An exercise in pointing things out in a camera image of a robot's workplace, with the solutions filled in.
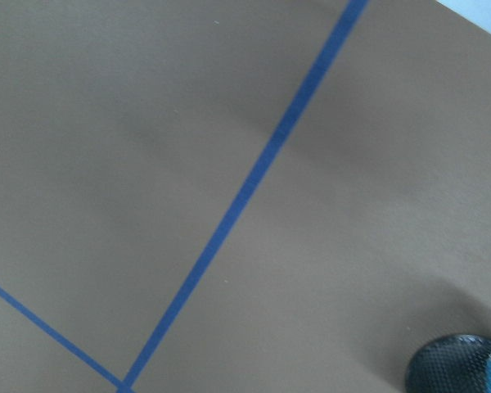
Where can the near black mesh cup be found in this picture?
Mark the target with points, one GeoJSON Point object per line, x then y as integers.
{"type": "Point", "coordinates": [454, 363]}

